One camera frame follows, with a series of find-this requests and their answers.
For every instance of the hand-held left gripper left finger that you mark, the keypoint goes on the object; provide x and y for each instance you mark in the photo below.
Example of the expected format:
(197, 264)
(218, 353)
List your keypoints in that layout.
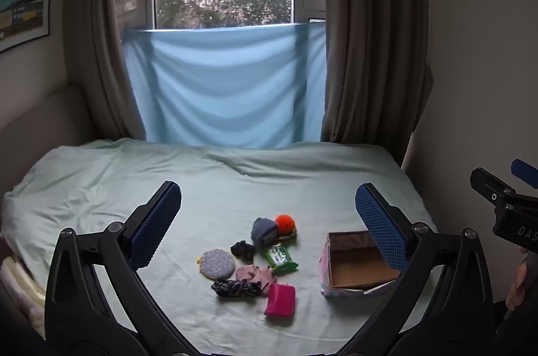
(155, 225)

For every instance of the folded white bedding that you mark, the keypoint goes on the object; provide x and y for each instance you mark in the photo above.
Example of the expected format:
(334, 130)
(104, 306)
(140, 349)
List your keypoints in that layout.
(21, 288)

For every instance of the pink patterned cardboard box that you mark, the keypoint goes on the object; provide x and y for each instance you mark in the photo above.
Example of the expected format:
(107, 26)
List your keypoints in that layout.
(357, 267)

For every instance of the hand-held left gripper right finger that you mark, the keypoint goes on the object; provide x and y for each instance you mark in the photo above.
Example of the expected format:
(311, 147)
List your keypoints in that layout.
(382, 230)

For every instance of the pink scrunchie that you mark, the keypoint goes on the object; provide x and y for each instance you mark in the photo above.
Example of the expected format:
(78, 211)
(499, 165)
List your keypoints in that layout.
(257, 275)

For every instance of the person's right hand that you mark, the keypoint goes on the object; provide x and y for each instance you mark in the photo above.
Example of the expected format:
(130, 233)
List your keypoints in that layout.
(518, 282)

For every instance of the light blue hanging cloth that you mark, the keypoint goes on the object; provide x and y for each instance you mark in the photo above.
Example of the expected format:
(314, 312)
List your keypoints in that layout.
(227, 87)

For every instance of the framed wall picture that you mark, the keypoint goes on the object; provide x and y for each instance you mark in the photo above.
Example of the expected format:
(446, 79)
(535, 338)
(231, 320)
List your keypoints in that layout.
(23, 7)

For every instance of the orange fluffy pompom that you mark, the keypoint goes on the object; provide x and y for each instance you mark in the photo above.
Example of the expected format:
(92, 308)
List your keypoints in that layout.
(285, 224)

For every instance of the magenta pouch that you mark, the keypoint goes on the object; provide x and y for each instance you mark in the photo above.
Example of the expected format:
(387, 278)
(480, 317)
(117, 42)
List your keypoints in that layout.
(280, 299)

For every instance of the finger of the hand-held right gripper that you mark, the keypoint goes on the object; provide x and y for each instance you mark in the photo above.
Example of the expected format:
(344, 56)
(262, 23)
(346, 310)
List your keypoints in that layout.
(489, 185)
(525, 173)

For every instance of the brown curtain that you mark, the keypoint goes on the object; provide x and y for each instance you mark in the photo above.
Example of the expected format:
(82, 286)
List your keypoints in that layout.
(370, 32)
(101, 36)

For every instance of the grey sock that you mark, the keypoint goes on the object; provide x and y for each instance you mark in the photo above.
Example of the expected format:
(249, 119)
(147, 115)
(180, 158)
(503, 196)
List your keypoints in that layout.
(264, 230)

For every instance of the black patterned scrunchie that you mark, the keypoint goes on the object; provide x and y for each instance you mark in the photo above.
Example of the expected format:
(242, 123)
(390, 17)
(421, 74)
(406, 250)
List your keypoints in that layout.
(237, 288)

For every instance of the beige padded headboard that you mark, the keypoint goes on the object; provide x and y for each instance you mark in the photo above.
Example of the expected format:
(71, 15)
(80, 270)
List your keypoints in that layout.
(46, 120)

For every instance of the green wet wipes packet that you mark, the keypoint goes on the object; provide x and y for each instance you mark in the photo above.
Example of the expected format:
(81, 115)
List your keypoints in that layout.
(280, 257)

